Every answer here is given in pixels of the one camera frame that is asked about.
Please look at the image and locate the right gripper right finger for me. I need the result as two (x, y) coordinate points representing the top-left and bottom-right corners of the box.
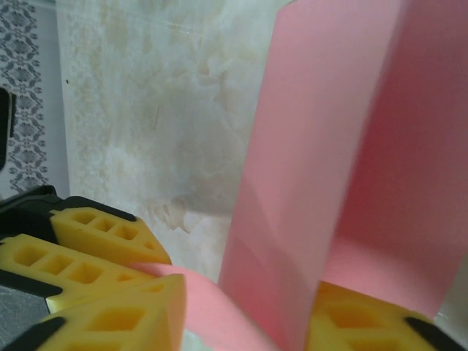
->
(306, 281), (468, 351)

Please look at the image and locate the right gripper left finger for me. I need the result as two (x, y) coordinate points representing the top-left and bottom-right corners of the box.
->
(9, 273), (188, 351)

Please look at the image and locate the pink paper sheet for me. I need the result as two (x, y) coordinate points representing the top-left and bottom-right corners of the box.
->
(129, 0), (468, 351)

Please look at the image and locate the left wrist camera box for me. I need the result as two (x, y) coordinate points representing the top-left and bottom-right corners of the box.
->
(0, 87), (16, 173)

